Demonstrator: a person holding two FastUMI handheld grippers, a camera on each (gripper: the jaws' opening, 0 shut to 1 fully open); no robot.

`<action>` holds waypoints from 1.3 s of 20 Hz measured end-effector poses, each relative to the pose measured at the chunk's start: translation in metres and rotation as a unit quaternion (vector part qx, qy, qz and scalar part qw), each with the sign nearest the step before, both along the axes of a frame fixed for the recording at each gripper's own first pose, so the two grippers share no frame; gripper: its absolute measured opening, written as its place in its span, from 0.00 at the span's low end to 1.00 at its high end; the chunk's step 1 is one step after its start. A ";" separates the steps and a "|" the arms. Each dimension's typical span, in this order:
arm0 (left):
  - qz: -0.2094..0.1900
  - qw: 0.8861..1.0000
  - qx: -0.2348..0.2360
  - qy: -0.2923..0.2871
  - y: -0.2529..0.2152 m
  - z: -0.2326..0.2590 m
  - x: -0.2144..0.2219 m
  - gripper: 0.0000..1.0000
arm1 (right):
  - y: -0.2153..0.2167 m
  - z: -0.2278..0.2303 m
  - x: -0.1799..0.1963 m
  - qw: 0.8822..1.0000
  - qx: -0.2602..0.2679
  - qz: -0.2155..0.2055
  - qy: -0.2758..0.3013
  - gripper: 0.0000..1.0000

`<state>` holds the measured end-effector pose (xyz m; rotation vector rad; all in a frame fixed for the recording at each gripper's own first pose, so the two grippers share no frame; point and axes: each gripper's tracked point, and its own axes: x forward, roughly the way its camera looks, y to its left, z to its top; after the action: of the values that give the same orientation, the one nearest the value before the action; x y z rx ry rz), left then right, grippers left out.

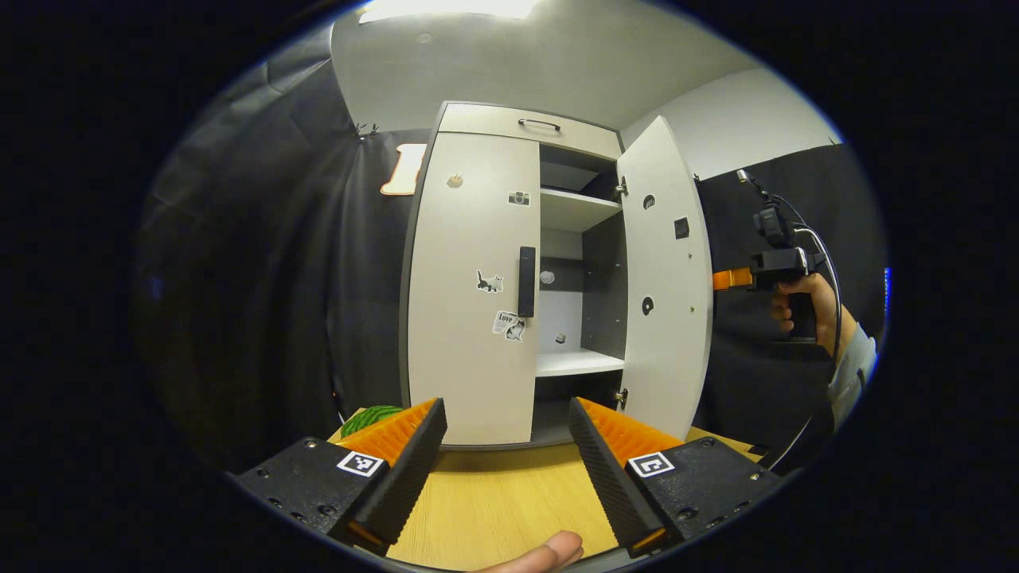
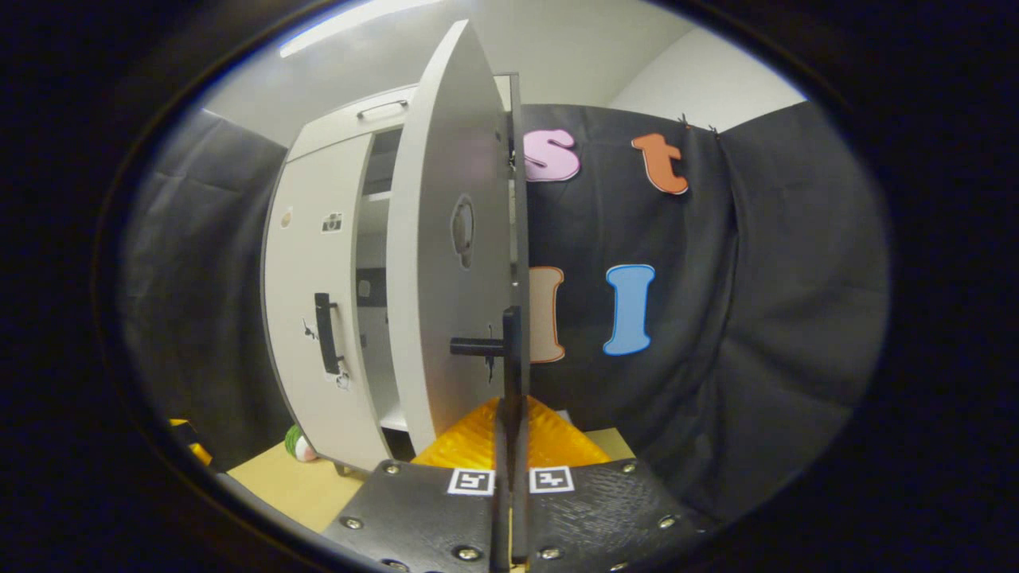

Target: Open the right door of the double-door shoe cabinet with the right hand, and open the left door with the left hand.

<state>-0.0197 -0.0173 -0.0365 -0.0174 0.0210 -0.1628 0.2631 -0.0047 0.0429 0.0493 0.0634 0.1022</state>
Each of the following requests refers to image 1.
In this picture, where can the black backdrop cloth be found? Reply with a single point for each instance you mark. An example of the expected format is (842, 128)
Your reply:
(255, 278)

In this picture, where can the double-door shoe cabinet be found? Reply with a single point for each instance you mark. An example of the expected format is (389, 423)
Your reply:
(601, 286)

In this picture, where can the ceiling light panel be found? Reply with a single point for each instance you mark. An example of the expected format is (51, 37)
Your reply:
(446, 8)

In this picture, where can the beige cabinet drawer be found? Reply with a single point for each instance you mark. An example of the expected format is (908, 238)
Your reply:
(486, 121)

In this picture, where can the shoe cabinet door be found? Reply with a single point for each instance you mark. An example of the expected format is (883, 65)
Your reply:
(669, 263)
(470, 263)

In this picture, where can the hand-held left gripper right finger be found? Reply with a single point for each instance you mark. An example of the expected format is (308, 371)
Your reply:
(605, 477)

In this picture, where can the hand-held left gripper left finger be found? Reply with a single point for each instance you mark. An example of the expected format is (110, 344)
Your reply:
(414, 469)

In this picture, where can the green striped object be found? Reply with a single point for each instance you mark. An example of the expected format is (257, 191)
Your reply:
(370, 415)

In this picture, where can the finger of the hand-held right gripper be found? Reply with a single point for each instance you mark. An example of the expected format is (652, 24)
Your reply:
(732, 279)

